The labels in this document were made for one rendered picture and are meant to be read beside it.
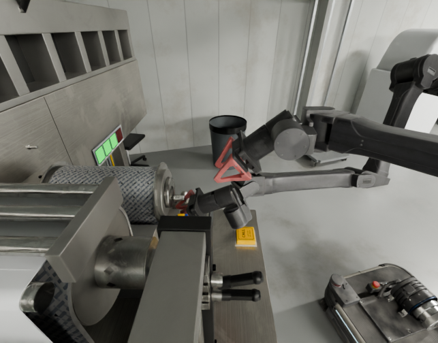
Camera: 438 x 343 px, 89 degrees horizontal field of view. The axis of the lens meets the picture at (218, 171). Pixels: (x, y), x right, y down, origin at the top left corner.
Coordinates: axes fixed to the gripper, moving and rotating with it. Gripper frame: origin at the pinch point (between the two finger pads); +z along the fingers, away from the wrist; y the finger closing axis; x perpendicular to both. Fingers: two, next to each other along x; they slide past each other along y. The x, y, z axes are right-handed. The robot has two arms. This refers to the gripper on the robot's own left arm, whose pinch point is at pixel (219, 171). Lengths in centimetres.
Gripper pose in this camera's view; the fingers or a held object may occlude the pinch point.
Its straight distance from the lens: 51.8
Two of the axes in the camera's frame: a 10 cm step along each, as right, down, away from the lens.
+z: -7.7, 5.2, 3.8
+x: -6.4, -6.4, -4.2
